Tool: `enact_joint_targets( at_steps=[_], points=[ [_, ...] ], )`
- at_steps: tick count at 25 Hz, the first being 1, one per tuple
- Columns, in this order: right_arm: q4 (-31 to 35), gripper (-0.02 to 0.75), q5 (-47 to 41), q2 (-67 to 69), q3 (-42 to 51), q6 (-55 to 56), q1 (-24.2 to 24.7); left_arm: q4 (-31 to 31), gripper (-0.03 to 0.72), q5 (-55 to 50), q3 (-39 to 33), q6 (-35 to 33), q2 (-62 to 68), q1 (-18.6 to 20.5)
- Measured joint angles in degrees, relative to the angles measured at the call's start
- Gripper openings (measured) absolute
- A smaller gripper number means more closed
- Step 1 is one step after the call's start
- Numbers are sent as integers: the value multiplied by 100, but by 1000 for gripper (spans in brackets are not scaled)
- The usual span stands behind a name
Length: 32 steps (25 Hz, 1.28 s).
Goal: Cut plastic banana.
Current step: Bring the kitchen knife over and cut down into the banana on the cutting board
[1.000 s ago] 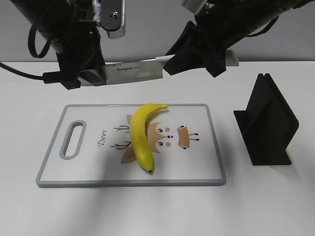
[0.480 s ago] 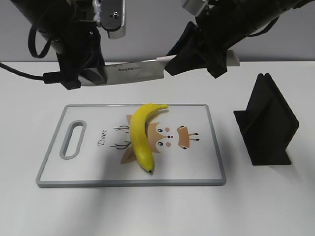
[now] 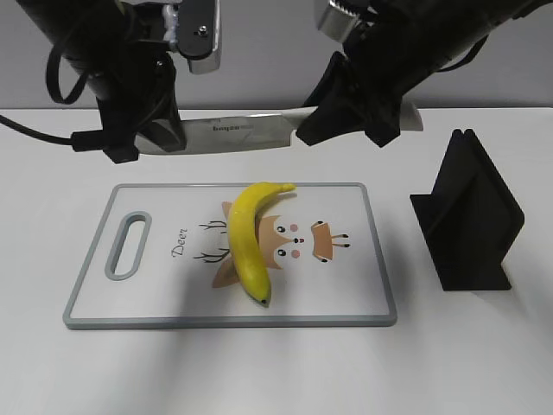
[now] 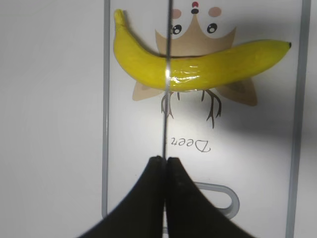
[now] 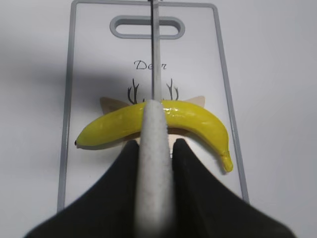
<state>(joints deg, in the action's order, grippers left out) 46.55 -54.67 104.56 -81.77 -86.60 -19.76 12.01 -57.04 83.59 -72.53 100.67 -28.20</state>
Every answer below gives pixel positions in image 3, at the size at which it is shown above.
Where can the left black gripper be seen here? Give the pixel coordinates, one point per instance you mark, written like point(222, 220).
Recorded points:
point(125, 36)

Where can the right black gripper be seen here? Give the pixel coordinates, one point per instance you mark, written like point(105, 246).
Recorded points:
point(388, 48)

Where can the white-handled kitchen knife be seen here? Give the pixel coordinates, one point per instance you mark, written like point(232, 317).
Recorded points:
point(253, 131)

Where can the yellow plastic banana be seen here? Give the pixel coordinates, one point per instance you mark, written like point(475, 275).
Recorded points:
point(247, 257)

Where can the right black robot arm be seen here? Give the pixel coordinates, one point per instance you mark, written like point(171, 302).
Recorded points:
point(510, 13)

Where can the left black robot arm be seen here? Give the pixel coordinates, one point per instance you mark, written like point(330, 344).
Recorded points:
point(67, 69)

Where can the grey-rimmed deer cutting board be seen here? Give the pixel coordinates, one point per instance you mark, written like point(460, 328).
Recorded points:
point(160, 260)

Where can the black knife stand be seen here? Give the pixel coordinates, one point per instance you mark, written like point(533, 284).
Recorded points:
point(470, 218)

